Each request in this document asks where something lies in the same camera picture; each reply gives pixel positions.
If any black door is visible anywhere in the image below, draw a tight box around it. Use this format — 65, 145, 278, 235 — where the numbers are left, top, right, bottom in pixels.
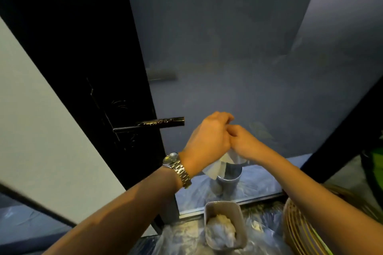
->
0, 0, 166, 228

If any person's left forearm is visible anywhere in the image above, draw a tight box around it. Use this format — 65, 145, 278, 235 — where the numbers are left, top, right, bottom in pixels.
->
42, 161, 198, 255

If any grey metal trash bin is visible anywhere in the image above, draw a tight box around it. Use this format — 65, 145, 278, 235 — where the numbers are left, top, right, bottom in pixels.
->
204, 201, 248, 251

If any green bag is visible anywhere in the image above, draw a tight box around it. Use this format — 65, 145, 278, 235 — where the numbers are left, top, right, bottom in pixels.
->
360, 141, 383, 200

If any white paper tissue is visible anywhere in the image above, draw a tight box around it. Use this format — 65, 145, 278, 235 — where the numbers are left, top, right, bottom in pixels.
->
202, 150, 248, 180

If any black lever door handle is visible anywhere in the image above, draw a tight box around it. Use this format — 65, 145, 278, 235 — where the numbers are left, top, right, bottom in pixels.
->
113, 117, 185, 133

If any crumpled white waste paper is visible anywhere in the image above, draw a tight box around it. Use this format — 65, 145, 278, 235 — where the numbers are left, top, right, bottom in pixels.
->
206, 214, 237, 249

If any person's left hand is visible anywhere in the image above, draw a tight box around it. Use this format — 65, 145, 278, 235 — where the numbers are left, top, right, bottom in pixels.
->
179, 111, 235, 178

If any person's right hand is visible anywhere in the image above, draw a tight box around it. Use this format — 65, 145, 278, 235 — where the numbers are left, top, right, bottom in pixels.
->
226, 124, 265, 165

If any round woven wicker basket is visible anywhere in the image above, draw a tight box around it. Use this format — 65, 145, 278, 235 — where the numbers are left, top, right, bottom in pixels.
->
282, 184, 383, 255

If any person's right forearm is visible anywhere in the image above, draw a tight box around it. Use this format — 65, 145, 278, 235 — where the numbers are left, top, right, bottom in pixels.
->
253, 147, 383, 255

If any silver metal wristwatch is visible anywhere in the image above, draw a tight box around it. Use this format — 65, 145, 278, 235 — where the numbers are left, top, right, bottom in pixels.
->
162, 152, 192, 189

